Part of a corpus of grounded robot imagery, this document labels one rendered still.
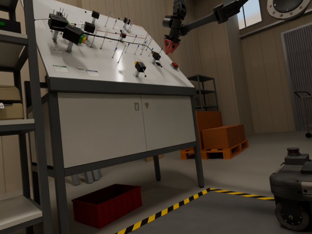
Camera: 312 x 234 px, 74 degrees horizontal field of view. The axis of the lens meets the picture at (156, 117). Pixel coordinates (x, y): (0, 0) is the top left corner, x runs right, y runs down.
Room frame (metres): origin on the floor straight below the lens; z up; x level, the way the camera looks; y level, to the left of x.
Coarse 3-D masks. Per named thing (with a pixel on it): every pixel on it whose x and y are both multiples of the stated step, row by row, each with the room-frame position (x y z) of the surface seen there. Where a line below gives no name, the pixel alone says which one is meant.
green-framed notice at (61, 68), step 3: (54, 66) 1.09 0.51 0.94; (57, 66) 1.10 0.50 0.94; (60, 66) 1.11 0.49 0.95; (63, 66) 1.12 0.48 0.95; (66, 66) 1.14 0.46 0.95; (54, 69) 1.07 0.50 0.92; (57, 69) 1.08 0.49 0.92; (60, 69) 1.10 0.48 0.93; (63, 69) 1.11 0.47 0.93; (66, 69) 1.12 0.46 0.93; (69, 72) 1.11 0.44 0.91
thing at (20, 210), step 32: (0, 0) 1.22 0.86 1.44; (0, 32) 0.88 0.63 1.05; (32, 32) 0.96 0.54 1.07; (0, 64) 1.21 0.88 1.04; (32, 64) 0.96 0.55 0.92; (32, 96) 0.95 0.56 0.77; (0, 128) 0.87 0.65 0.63; (32, 128) 0.94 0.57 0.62; (0, 224) 0.85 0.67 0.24; (32, 224) 0.92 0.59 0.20
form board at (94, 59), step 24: (48, 0) 1.58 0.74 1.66; (72, 24) 1.51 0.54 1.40; (96, 24) 1.71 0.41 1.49; (120, 24) 1.98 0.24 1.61; (48, 48) 1.17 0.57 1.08; (72, 48) 1.29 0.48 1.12; (96, 48) 1.43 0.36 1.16; (120, 48) 1.62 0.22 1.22; (144, 48) 1.86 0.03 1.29; (48, 72) 1.03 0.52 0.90; (72, 72) 1.13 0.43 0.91; (168, 72) 1.75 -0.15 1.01
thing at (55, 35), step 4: (52, 16) 1.15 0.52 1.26; (56, 16) 1.16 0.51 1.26; (60, 16) 1.19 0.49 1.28; (48, 20) 1.17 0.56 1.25; (52, 20) 1.13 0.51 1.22; (56, 20) 1.14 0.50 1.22; (60, 20) 1.16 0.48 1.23; (64, 20) 1.18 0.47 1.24; (48, 24) 1.18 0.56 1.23; (52, 24) 1.15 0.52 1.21; (56, 24) 1.16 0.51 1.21; (60, 24) 1.17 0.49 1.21; (64, 24) 1.18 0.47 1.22; (52, 28) 1.16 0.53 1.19; (56, 28) 1.17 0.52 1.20; (60, 28) 1.18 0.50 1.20; (56, 32) 1.23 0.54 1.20; (56, 36) 1.23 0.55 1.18; (52, 40) 1.24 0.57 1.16; (56, 40) 1.25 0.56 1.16
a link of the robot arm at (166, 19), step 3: (177, 6) 1.23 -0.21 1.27; (174, 9) 1.24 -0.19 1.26; (177, 9) 1.22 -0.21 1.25; (174, 12) 1.24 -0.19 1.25; (177, 12) 1.23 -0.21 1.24; (168, 15) 1.30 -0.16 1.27; (171, 15) 1.28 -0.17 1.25; (174, 15) 1.25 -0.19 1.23; (165, 18) 1.32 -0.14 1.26; (168, 18) 1.31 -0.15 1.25; (177, 18) 1.29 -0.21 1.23; (180, 18) 1.27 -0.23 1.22; (183, 18) 1.29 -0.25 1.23; (162, 21) 1.32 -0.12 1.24; (165, 21) 1.31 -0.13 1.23; (168, 21) 1.29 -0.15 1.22; (162, 24) 1.33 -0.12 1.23; (165, 24) 1.32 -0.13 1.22; (168, 24) 1.30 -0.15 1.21; (168, 27) 1.33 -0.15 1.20
